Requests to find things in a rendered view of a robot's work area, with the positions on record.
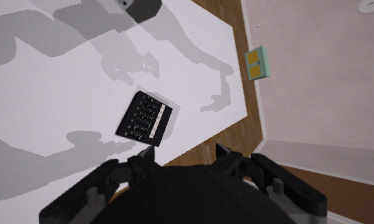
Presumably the black lighting desk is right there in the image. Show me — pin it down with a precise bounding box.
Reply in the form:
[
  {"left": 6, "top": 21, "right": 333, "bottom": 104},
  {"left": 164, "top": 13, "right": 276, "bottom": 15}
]
[{"left": 115, "top": 91, "right": 172, "bottom": 147}]

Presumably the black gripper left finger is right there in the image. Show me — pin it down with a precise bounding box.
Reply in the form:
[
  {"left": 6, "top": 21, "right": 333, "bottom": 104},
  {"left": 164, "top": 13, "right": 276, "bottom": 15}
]
[{"left": 39, "top": 146, "right": 173, "bottom": 224}]

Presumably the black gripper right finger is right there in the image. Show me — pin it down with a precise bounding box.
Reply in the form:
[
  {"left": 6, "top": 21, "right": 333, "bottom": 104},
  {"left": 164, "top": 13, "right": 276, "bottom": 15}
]
[{"left": 201, "top": 143, "right": 327, "bottom": 224}]

